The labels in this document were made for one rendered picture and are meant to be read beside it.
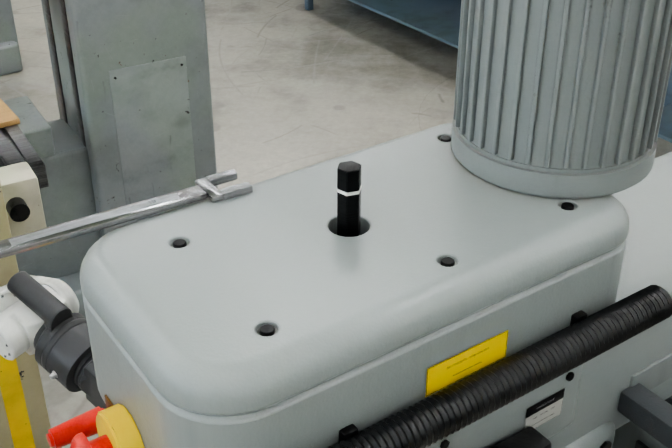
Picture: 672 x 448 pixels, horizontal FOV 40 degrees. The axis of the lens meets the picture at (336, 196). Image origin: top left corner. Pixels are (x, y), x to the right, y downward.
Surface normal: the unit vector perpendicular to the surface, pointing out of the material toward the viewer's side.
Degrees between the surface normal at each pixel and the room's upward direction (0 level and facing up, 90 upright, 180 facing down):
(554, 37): 90
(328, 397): 90
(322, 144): 0
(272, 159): 0
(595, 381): 90
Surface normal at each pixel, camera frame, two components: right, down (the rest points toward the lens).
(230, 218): 0.00, -0.87
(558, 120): -0.22, 0.48
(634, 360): 0.57, 0.40
